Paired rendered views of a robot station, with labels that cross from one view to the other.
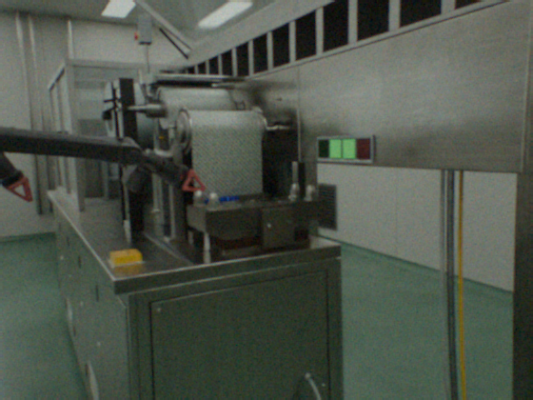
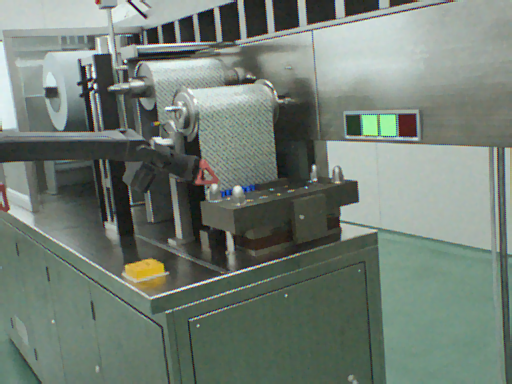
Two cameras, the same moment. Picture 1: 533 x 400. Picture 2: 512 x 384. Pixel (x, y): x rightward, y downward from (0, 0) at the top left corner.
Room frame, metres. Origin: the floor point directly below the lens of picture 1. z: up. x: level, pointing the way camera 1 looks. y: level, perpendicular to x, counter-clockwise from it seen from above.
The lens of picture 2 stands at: (-0.06, 0.24, 1.31)
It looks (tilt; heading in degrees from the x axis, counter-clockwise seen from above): 10 degrees down; 353
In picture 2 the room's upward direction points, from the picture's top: 5 degrees counter-clockwise
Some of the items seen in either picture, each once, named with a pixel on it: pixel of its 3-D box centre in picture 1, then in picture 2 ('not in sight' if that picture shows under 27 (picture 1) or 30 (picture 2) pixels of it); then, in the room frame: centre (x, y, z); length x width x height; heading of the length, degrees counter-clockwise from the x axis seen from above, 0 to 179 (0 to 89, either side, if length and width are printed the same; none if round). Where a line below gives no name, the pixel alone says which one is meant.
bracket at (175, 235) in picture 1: (172, 193); (174, 188); (1.54, 0.28, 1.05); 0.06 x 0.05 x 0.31; 116
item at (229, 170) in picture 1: (228, 173); (240, 159); (1.53, 0.09, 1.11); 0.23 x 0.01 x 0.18; 116
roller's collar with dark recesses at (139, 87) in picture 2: (154, 109); (136, 87); (1.74, 0.36, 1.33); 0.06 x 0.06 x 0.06; 26
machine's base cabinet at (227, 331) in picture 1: (145, 297); (118, 307); (2.39, 0.59, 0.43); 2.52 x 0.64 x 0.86; 26
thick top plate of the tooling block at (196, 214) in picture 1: (258, 211); (282, 201); (1.44, 0.00, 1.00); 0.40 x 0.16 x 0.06; 116
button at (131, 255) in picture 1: (126, 256); (144, 269); (1.28, 0.36, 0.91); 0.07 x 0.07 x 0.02; 26
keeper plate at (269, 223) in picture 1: (277, 227); (309, 218); (1.36, -0.05, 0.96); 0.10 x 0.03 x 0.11; 116
